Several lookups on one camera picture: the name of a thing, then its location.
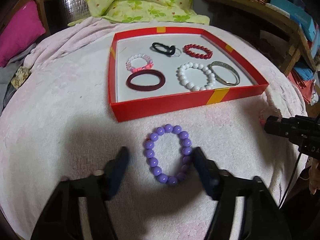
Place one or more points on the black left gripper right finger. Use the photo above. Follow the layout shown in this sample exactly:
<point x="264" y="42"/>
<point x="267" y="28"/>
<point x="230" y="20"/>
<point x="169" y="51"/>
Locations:
<point x="217" y="183"/>

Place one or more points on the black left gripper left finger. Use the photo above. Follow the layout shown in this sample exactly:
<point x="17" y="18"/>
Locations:
<point x="107" y="182"/>

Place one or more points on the silver metal bangle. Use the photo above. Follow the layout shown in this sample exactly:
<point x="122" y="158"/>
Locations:
<point x="225" y="73"/>

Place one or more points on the person's right hand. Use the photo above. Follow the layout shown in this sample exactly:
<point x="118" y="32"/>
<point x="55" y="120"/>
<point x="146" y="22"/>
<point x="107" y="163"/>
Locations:
<point x="314" y="176"/>

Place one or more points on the wooden shelf rack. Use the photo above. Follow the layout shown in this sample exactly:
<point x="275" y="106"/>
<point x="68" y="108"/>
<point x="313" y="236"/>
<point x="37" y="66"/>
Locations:
<point x="298" y="46"/>

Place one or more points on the blue cardboard box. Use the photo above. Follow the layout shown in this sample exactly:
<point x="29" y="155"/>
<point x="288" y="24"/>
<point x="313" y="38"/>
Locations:
<point x="297" y="13"/>

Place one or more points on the red shallow box lid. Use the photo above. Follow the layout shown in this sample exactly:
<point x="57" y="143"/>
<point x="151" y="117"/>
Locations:
<point x="159" y="70"/>

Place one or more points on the grey cloth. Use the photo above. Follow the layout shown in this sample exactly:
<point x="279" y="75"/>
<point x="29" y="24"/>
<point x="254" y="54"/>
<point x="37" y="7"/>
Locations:
<point x="7" y="90"/>

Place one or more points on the beige floral fabric pouch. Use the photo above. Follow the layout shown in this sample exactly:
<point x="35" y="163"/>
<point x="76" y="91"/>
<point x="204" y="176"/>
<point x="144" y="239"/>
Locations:
<point x="20" y="77"/>

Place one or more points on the magenta pillow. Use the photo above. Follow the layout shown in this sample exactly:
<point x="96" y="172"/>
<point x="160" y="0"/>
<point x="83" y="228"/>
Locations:
<point x="24" y="29"/>

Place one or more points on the silver foil insulation mat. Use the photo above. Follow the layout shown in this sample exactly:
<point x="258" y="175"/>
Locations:
<point x="75" y="10"/>

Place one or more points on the green clover print quilt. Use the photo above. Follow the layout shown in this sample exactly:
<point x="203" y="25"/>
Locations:
<point x="131" y="11"/>

